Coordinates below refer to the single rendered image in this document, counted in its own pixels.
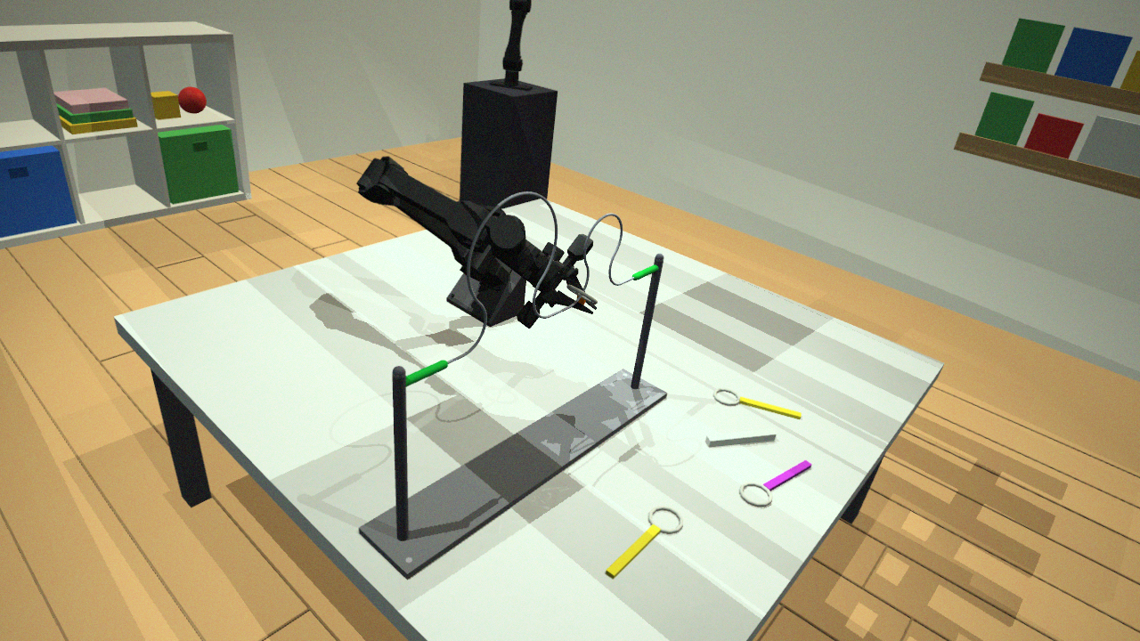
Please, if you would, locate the orange handle with grey loop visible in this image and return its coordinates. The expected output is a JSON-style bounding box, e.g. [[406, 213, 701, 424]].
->
[[565, 285, 599, 305]]

